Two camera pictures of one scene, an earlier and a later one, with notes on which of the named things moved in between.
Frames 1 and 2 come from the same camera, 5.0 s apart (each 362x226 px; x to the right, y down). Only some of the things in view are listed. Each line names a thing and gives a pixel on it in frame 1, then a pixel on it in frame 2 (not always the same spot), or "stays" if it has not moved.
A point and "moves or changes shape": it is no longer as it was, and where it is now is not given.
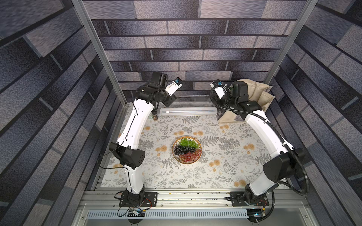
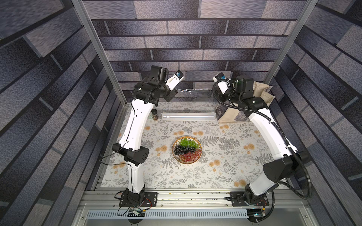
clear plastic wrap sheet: [201, 100] moves or changes shape
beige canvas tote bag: [257, 92] stays
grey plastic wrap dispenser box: [188, 111] moves or changes shape
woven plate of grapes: [186, 149] stays
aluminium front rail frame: [290, 207] stays
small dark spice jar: [155, 115] stays
